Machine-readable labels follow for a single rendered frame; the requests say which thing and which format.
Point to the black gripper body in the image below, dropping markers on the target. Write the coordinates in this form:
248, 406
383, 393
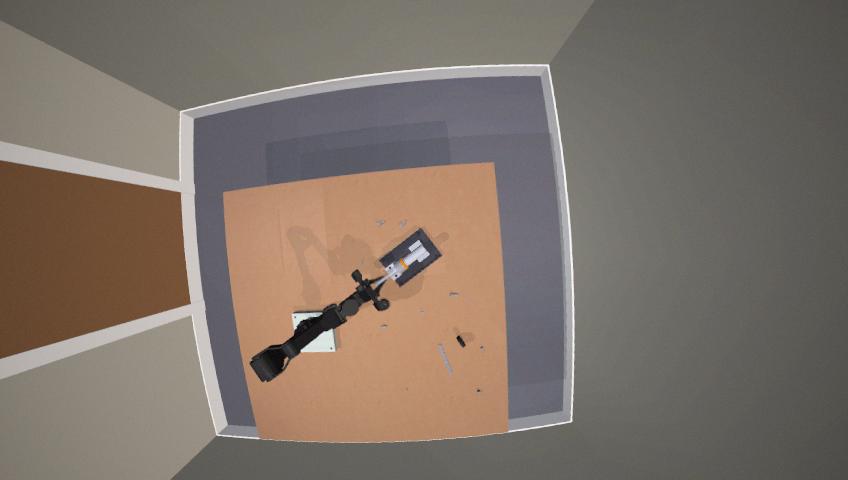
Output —
357, 276

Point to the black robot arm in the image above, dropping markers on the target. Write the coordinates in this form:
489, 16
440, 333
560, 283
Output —
268, 363

